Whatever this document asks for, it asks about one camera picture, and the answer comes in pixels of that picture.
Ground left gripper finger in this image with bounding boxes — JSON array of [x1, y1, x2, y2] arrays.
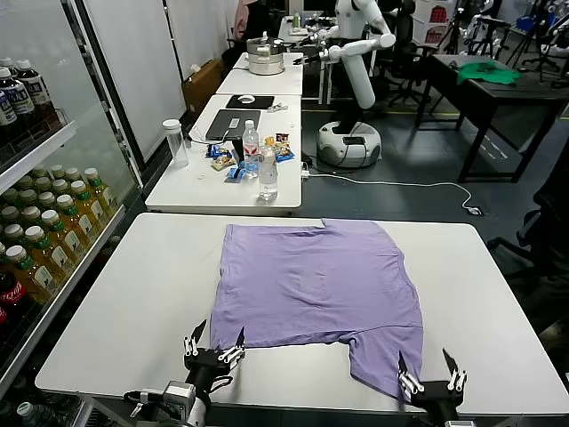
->
[[216, 326, 247, 364], [183, 318, 209, 357]]

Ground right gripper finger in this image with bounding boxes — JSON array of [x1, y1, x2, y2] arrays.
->
[[397, 350, 426, 404], [441, 347, 469, 393]]

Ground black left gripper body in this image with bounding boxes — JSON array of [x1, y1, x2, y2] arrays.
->
[[183, 348, 245, 396]]

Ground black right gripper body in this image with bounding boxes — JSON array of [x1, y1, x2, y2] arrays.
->
[[411, 380, 466, 418]]

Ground purple t-shirt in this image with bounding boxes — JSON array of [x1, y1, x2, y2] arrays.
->
[[208, 217, 424, 401]]

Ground person in dark clothes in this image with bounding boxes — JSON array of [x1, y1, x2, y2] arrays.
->
[[531, 175, 569, 290]]

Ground black office chair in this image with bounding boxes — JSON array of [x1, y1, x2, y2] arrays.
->
[[373, 0, 439, 108], [486, 208, 541, 281]]

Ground white table with snacks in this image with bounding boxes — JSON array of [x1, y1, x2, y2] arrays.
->
[[144, 93, 304, 214]]

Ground green label drink bottle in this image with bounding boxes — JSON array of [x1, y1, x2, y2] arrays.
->
[[15, 399, 59, 427]]

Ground clear unlabelled water bottle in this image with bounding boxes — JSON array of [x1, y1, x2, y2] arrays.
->
[[257, 144, 280, 202]]

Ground beige snack packet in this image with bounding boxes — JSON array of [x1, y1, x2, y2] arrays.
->
[[211, 153, 236, 173]]

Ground red label cola bottle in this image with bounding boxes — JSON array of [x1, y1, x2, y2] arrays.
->
[[0, 269, 35, 333]]

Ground clear tumbler white lid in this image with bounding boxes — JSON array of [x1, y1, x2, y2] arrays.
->
[[161, 118, 190, 169]]

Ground black desk stand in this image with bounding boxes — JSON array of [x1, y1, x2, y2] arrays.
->
[[228, 137, 248, 164]]

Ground red label water bottle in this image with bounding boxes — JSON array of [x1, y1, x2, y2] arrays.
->
[[242, 118, 261, 180]]

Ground dark grey laptop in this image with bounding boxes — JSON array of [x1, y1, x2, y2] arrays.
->
[[204, 109, 262, 141]]

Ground glass door drinks fridge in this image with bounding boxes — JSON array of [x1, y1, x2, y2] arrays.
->
[[0, 0, 148, 427]]

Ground black mouse pad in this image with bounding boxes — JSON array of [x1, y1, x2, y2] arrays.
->
[[225, 93, 276, 110]]

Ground brown cardboard box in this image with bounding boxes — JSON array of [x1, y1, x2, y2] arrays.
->
[[180, 57, 225, 117]]

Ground white table with cooker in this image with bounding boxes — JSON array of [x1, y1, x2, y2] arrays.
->
[[215, 51, 305, 97]]

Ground black table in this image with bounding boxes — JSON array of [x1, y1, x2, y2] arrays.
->
[[415, 52, 569, 183]]

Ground silver steamer pot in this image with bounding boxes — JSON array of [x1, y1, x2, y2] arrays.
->
[[245, 31, 288, 76]]

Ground dark tea bottle white label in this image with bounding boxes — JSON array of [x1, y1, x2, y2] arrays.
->
[[0, 84, 18, 141], [12, 59, 58, 128], [0, 66, 36, 134]]

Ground white humanoid robot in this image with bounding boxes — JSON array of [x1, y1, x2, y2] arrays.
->
[[293, 0, 397, 169]]

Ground green cloth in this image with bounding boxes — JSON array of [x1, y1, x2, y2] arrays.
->
[[457, 60, 525, 85]]

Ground pink garment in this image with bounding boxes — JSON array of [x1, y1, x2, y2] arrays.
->
[[233, 0, 252, 39]]

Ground white shelf red boxes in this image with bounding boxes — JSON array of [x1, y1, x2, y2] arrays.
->
[[411, 0, 450, 44]]

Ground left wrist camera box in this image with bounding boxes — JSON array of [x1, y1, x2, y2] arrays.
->
[[162, 380, 197, 417]]

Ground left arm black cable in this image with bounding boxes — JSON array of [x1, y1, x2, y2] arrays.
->
[[123, 389, 165, 419]]

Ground laptop charger cable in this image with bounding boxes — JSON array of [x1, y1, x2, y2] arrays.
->
[[182, 125, 232, 146]]

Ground white floor cable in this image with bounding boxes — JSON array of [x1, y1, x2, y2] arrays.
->
[[309, 171, 475, 210]]

